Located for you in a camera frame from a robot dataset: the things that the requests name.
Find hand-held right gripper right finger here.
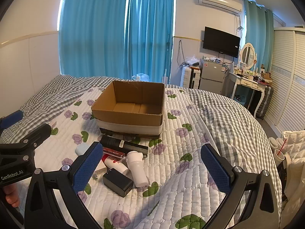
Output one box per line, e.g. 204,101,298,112
201,144,280,229

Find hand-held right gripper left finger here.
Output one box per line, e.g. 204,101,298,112
24,141,103,229

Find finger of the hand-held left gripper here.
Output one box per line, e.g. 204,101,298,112
0,110,24,134
15,123,52,153

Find white box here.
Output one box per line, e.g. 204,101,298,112
94,163,107,180

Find light blue earbud case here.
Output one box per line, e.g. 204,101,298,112
75,144,92,155

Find red and white bottle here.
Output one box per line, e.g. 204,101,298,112
101,154,129,176

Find red flat pack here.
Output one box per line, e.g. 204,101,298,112
102,148,125,158

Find black power adapter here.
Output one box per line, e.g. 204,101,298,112
103,168,134,198

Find black cylinder bottle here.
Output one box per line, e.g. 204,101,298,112
100,135,148,159

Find white plastic cup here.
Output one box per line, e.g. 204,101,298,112
126,151,148,188

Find brown cardboard box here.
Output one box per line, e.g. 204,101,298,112
91,80,165,139

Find person's left hand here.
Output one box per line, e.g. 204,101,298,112
3,184,21,208

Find white floral quilt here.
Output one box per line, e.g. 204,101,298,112
0,86,283,229

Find white cups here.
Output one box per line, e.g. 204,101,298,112
268,137,283,149

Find paper cup with red straw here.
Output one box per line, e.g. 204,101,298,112
274,138,287,168

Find white padded jacket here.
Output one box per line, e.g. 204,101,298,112
281,130,305,220

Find dark suitcase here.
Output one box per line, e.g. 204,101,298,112
256,85,274,120

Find white dressing table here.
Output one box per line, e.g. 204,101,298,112
229,72,268,118

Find silver small fridge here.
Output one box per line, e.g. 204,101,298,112
199,58,227,94

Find white suitcase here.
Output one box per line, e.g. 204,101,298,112
182,65,202,89

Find large water jug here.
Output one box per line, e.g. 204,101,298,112
132,73,150,82

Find crumpled plastic bag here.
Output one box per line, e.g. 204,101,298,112
186,55,203,67

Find white oval mirror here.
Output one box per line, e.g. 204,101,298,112
239,43,258,70

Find white louvered wardrobe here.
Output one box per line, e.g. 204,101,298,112
264,26,305,134

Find wide blue curtain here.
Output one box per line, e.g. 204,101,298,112
58,0,128,78

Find narrow blue curtain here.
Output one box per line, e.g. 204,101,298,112
244,0,274,72

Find blue curtain panel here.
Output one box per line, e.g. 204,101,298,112
124,0,175,84

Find white air conditioner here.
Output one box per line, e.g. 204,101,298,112
198,0,243,15

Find hanging wall cable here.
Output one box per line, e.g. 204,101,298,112
177,40,185,67

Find black wall television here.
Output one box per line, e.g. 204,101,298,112
203,26,241,58

